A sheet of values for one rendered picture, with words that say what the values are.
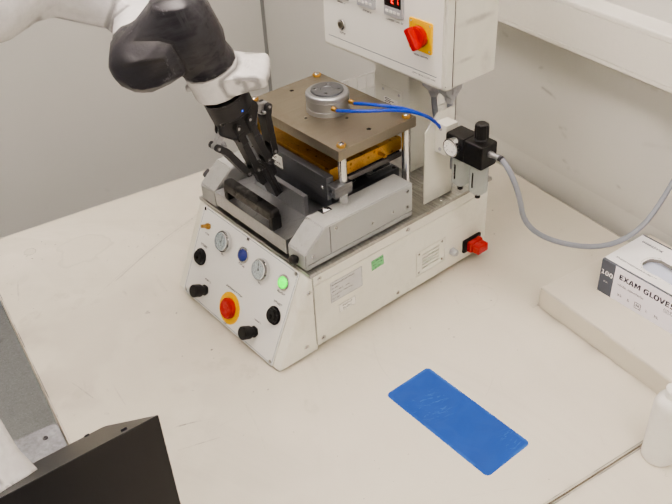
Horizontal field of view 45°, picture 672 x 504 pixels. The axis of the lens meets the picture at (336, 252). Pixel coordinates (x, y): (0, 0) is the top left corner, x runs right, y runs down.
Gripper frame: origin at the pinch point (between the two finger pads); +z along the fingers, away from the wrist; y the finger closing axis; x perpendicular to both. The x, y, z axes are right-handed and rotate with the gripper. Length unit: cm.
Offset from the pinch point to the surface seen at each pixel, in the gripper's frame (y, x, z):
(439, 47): -32.4, 15.2, -10.4
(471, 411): 5, 46, 27
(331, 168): -7.3, 10.1, -1.2
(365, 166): -13.7, 10.1, 4.1
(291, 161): -4.7, 1.9, -1.0
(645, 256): -39, 48, 31
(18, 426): 73, -83, 82
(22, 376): 65, -102, 86
